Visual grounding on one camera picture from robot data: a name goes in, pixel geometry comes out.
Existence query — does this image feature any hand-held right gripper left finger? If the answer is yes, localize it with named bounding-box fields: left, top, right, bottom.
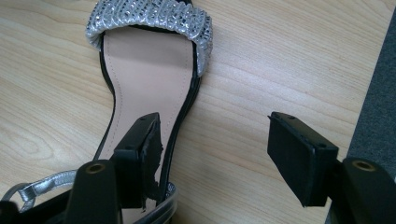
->
left=113, top=112, right=164, bottom=213

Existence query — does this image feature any silver rhinestone strap sandal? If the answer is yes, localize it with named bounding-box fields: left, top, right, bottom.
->
left=0, top=0, right=215, bottom=224

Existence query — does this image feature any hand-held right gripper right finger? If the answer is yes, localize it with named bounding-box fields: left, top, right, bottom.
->
left=266, top=111, right=340, bottom=208

